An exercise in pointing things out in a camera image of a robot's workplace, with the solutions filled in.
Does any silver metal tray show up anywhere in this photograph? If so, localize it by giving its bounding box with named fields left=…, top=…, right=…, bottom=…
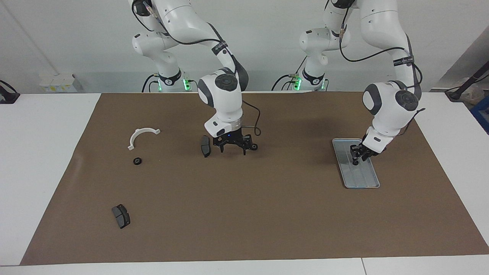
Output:
left=332, top=138, right=381, bottom=189

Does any crumpled clear plastic bag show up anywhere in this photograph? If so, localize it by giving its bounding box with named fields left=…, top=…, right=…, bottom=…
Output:
left=464, top=83, right=489, bottom=105

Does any black stand pole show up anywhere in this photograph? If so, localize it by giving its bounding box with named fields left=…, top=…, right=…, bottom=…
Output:
left=445, top=61, right=489, bottom=102

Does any brown table mat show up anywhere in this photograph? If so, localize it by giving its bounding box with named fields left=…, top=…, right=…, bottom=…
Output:
left=20, top=91, right=489, bottom=266

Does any white curved plastic bracket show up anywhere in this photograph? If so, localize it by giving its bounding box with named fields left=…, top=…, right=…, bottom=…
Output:
left=128, top=128, right=161, bottom=150

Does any black base power cable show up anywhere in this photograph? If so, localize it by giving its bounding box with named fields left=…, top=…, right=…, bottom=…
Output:
left=271, top=74, right=296, bottom=91

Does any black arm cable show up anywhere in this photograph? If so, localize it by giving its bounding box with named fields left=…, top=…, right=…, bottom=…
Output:
left=338, top=0, right=424, bottom=115
left=132, top=0, right=262, bottom=136

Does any white wall socket box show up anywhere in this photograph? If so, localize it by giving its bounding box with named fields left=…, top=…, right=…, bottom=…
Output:
left=39, top=74, right=83, bottom=93

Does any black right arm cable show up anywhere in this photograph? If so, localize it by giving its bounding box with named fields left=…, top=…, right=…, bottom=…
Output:
left=132, top=0, right=262, bottom=136

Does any black table clamp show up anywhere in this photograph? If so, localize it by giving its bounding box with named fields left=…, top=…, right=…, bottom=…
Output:
left=0, top=79, right=20, bottom=104

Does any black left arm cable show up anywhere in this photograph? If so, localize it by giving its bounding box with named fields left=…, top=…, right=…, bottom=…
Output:
left=338, top=0, right=424, bottom=115

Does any wide grey brake pad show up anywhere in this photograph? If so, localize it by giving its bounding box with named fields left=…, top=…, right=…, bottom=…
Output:
left=111, top=204, right=131, bottom=229

